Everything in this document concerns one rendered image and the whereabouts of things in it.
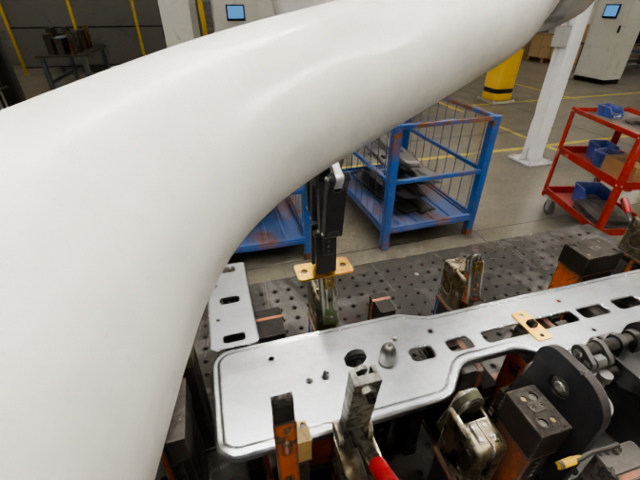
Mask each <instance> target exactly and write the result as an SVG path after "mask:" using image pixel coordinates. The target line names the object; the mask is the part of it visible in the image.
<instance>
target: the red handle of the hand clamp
mask: <svg viewBox="0 0 640 480"><path fill-rule="evenodd" d="M350 437H351V439H352V440H353V442H354V443H355V445H356V447H357V448H358V449H359V450H360V452H361V454H362V455H363V457H364V458H365V460H366V462H367V463H368V465H369V466H370V472H371V473H372V475H373V477H374V478H375V480H399V479H398V477H397V476H396V475H395V473H394V472H393V470H392V469H391V468H390V466H389V465H388V463H387V462H386V460H385V459H384V458H383V457H381V456H380V455H379V453H378V452H377V451H376V449H375V448H374V446H373V445H372V444H371V442H370V440H369V439H368V438H367V436H366V435H365V433H364V432H362V430H361V429H360V428H359V429H355V430H350Z"/></svg>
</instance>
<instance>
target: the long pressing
mask: <svg viewBox="0 0 640 480"><path fill-rule="evenodd" d="M626 297H634V298H636V299H637V300H639V301H640V269H638V270H631V271H626V272H622V273H617V274H614V275H609V276H605V277H600V278H596V279H591V280H588V281H583V282H579V283H574V284H570V285H566V286H562V287H557V288H553V289H549V290H541V291H537V292H533V293H528V294H524V295H519V296H515V297H511V298H507V299H502V300H498V301H493V302H489V303H485V304H481V305H476V306H472V307H468V308H463V309H460V310H452V311H447V312H443V313H438V314H434V315H430V316H416V315H406V314H394V315H389V316H384V317H380V318H375V319H371V320H367V321H362V322H358V323H353V324H348V325H345V326H340V327H336V328H331V329H326V330H319V331H314V332H310V333H305V334H301V335H296V336H292V337H288V338H283V339H279V340H274V341H269V342H266V343H261V344H257V345H252V346H247V347H244V348H239V349H235V350H228V351H225V352H223V353H222V354H220V355H219V356H218V357H217V358H216V359H215V360H214V362H213V364H212V367H211V378H212V397H213V416H214V435H215V447H216V450H217V452H218V454H219V456H220V457H221V458H222V459H223V460H225V461H227V462H229V463H232V464H240V463H244V462H248V461H250V460H254V459H257V458H261V457H264V456H268V455H271V454H274V453H276V452H275V445H274V437H273V429H272V422H271V418H272V414H271V405H270V397H272V396H275V395H279V394H283V393H287V392H291V391H292V395H293V402H294V414H295V419H296V422H298V421H301V420H305V419H307V423H308V426H309V430H310V436H311V440H312V443H313V442H316V441H320V440H323V439H327V438H330V437H333V435H334V434H333V430H332V422H335V421H338V422H340V417H341V411H342V407H343V401H344V396H345V390H346V385H347V380H348V375H349V371H350V370H353V368H351V367H348V366H346V364H345V361H344V357H345V356H346V354H347V353H348V352H349V351H351V350H355V349H360V350H363V351H364V352H365V354H366V355H367V358H366V360H365V362H364V363H363V364H362V365H366V366H367V368H368V371H367V373H366V374H369V371H370V366H371V365H376V366H377V368H378V370H379V372H380V374H381V377H382V379H383V381H382V384H381V387H380V391H379V393H378V396H377V399H376V402H375V406H374V409H373V412H372V415H371V419H370V420H371V422H372V424H373V425H375V424H379V423H382V422H386V421H389V420H392V419H395V418H399V417H402V416H406V415H409V414H412V413H416V412H418V411H422V410H428V409H431V408H435V407H438V406H441V405H445V404H447V403H448V402H449V401H450V400H451V399H452V397H453V395H454V393H455V390H456V386H457V382H458V378H459V374H460V371H461V369H462V368H464V367H465V366H468V365H471V364H475V363H479V362H483V361H486V360H490V359H493V358H497V357H500V356H504V355H508V354H512V353H524V354H527V355H529V356H532V357H534V356H535V354H536V352H537V351H538V350H539V349H540V348H541V347H543V346H546V345H549V344H556V345H560V346H562V347H563V348H565V349H566V350H568V351H569V352H570V353H571V346H572V345H574V344H578V343H581V344H584V345H585V344H587V342H588V341H589V339H590V338H591V337H592V336H595V335H599V334H602V333H606V332H610V331H615V332H618V333H621V332H622V330H623V329H624V327H625V326H626V325H627V324H629V323H632V322H636V321H640V305H639V306H635V307H631V308H627V309H620V308H618V307H616V306H615V305H614V304H612V302H611V301H614V300H618V299H622V298H626ZM557 300H559V301H560V302H557ZM595 305H599V306H601V307H603V308H604V309H606V310H607V311H608V312H609V313H606V314H602V315H598V316H594V317H591V318H587V317H584V316H582V315H581V314H580V313H579V312H578V311H577V310H579V309H582V308H586V307H591V306H595ZM521 310H524V311H526V312H527V313H528V314H529V315H530V316H531V317H532V318H533V319H535V320H536V319H540V318H545V317H549V316H553V315H556V314H560V313H564V312H570V313H572V314H573V315H574V316H575V317H577V318H578V321H575V322H571V323H568V324H564V325H560V326H556V327H553V328H549V329H545V330H547V331H548V332H549V333H550V334H551V335H552V338H551V339H549V340H545V341H542V342H539V341H537V340H536V339H535V338H534V337H533V336H532V335H531V334H530V333H529V332H528V333H527V334H523V335H519V336H515V337H512V338H508V339H504V340H500V341H496V342H493V343H490V342H487V341H486V340H485V339H484V338H483V337H482V335H481V333H482V332H486V331H490V330H498V329H502V328H505V327H509V326H513V325H520V324H519V323H518V322H517V321H516V320H515V319H514V318H513V317H512V316H511V314H512V313H514V312H518V311H521ZM592 329H594V330H595V331H594V330H592ZM428 330H432V332H428ZM525 330H526V329H525ZM463 337H466V338H468V339H469V340H470V341H471V342H472V344H473V345H474V347H473V348H470V349H466V350H460V351H451V350H450V349H449V347H448V346H447V345H446V342H448V341H450V340H455V339H459V338H463ZM392 338H394V339H396V341H392V340H391V339H392ZM387 342H391V343H392V344H393V345H394V346H395V347H396V359H395V365H394V367H393V368H391V369H385V368H383V367H381V366H380V365H379V363H378V359H379V353H380V349H381V347H382V345H383V344H385V343H387ZM424 347H429V348H431V349H432V351H433V352H434V354H435V356H434V357H433V358H430V359H426V360H422V361H414V360H412V358H411V357H410V354H409V351H410V350H416V349H420V348H424ZM571 354H572V353H571ZM270 357H273V358H274V359H273V360H269V358H270ZM324 370H326V371H328V372H329V374H327V376H328V379H327V380H324V379H322V376H323V371H324ZM308 378H311V380H312V383H310V384H308V383H307V379H308Z"/></svg>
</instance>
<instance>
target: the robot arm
mask: <svg viewBox="0 0 640 480"><path fill-rule="evenodd" d="M593 1H594V0H271V2H272V7H273V10H274V13H275V16H272V17H269V18H265V19H262V20H258V21H254V22H251V23H248V24H244V25H241V26H238V27H234V28H231V29H227V30H222V31H218V32H216V33H213V34H209V35H206V36H203V37H200V38H196V39H193V40H190V41H188V42H185V43H182V44H179V45H176V46H173V47H170V48H167V49H164V50H160V51H157V52H155V53H152V54H149V55H146V56H143V57H140V58H137V59H134V60H132V61H129V62H127V63H124V64H122V65H119V66H116V67H113V68H111V69H108V70H104V71H101V72H98V73H96V74H94V75H91V76H89V77H86V78H83V79H81V80H78V81H75V82H73V83H70V84H68V85H66V86H63V87H61V88H58V89H55V90H51V91H49V92H46V93H43V94H41V95H38V96H36V97H33V98H31V99H29V100H26V101H24V102H21V103H19V104H16V105H13V106H11V107H8V108H6V109H3V110H0V480H155V477H156V473H157V470H158V467H159V463H160V459H161V455H162V452H163V448H164V445H165V442H166V438H167V434H168V431H169V427H170V420H171V418H172V414H173V410H174V407H175V403H176V399H177V396H178V392H179V389H180V385H181V382H182V378H183V375H184V371H185V368H186V365H187V363H188V360H189V356H190V351H191V348H192V345H193V341H194V338H195V335H196V332H197V330H198V326H199V323H200V320H201V318H202V315H203V312H204V310H205V307H206V305H207V303H208V301H209V299H210V296H211V293H212V291H213V289H214V287H215V285H216V283H217V281H218V279H219V277H220V275H221V273H222V271H223V270H224V268H225V266H226V265H227V264H228V262H229V260H230V258H231V257H232V255H233V254H234V253H235V251H236V250H237V248H238V247H239V245H240V244H241V243H242V241H243V240H244V239H245V238H246V236H247V235H248V234H249V233H250V232H251V231H252V230H253V228H254V227H255V226H256V225H257V224H258V223H259V222H260V221H261V220H262V219H263V218H264V217H265V216H266V215H267V214H268V213H269V212H270V211H272V210H273V209H274V208H275V207H276V206H277V205H278V204H279V203H280V202H282V201H283V200H284V199H285V198H287V197H288V196H289V195H290V194H292V193H293V192H294V191H296V190H297V189H299V188H300V187H302V186H303V185H304V184H305V188H306V201H307V205H306V209H307V211H309V212H310V220H311V223H310V261H311V263H312V264H313V265H314V264H315V272H316V274H320V273H325V272H330V271H336V237H338V236H342V233H343V224H344V216H345V207H346V199H347V190H348V187H349V184H350V173H349V172H348V171H346V172H342V171H341V167H342V165H343V162H344V158H345V157H347V156H349V155H350V154H352V153H354V152H355V151H357V150H359V149H361V148H363V147H364V146H366V145H367V144H368V143H370V142H372V141H373V140H375V139H377V138H378V137H380V136H382V135H383V134H385V133H387V132H388V131H390V130H392V129H394V128H396V127H397V126H399V125H401V124H402V123H404V122H406V121H407V120H409V119H411V118H412V117H413V116H414V115H416V114H418V113H419V112H421V111H423V110H425V109H427V108H428V107H430V106H432V105H433V104H435V103H437V102H438V101H440V100H442V99H443V98H445V97H447V96H448V95H450V94H452V93H453V92H455V91H457V90H459V89H461V88H462V87H464V86H466V85H467V84H468V83H470V82H471V81H473V80H475V79H476V78H478V77H480V76H481V75H483V74H485V73H486V72H488V71H490V70H492V69H493V68H495V67H497V66H498V65H500V64H501V63H503V62H504V61H506V60H507V59H509V58H510V57H511V56H513V55H514V54H515V53H516V52H518V51H519V50H520V49H522V48H523V47H524V46H525V45H526V44H527V43H528V42H529V41H530V40H531V38H532V37H533V36H534V35H535V34H536V33H537V32H541V31H545V30H550V29H552V28H555V27H557V26H560V25H562V24H564V23H566V22H568V21H569V20H571V19H572V18H574V17H576V16H577V15H579V14H581V13H582V12H584V11H585V10H586V9H587V8H588V7H589V6H590V5H591V4H592V3H593Z"/></svg>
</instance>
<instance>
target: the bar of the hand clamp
mask: <svg viewBox="0 0 640 480"><path fill-rule="evenodd" d="M366 358H367V355H366V354H365V352H364V351H363V350H360V349H355V350H351V351H349V352H348V353H347V354H346V356H345V357H344V361H345V364H346V366H348V367H351V368H353V370H350V371H349V375H348V380H347V385H346V390H345V396H344V401H343V407H342V411H341V417H340V422H339V424H340V427H341V429H342V432H343V437H344V444H345V443H348V439H349V434H350V430H355V429H359V428H360V429H361V430H362V432H364V433H365V435H366V433H367V430H368V426H369V423H370V419H371V415H372V412H373V409H374V406H375V402H376V399H377V396H378V393H379V391H380V387H381V384H382V381H383V379H382V377H381V374H380V372H379V370H378V368H377V366H376V365H371V366H370V371H369V374H366V373H367V371H368V368H367V366H366V365H362V364H363V363H364V362H365V360H366Z"/></svg>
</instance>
